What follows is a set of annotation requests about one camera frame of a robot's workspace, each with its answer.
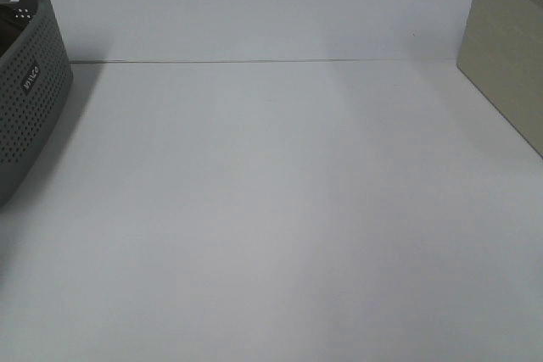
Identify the grey perforated plastic basket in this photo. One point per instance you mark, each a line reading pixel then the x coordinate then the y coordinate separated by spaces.
pixel 36 78

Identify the beige wooden box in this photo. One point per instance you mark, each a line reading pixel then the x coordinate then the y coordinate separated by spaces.
pixel 501 54

